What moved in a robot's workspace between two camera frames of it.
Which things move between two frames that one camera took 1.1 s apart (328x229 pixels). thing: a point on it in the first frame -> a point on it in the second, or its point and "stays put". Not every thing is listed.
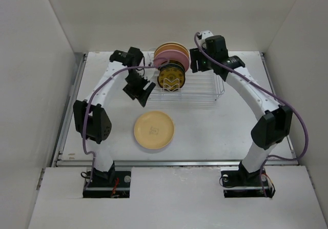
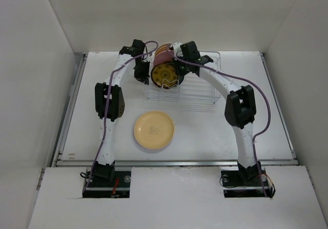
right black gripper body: x=204 y=63 -> x=182 y=69
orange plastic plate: x=171 y=46 stays put
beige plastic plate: x=154 y=129 stays put
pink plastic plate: x=165 y=56 stays put
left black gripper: x=134 y=93 -> x=144 y=77
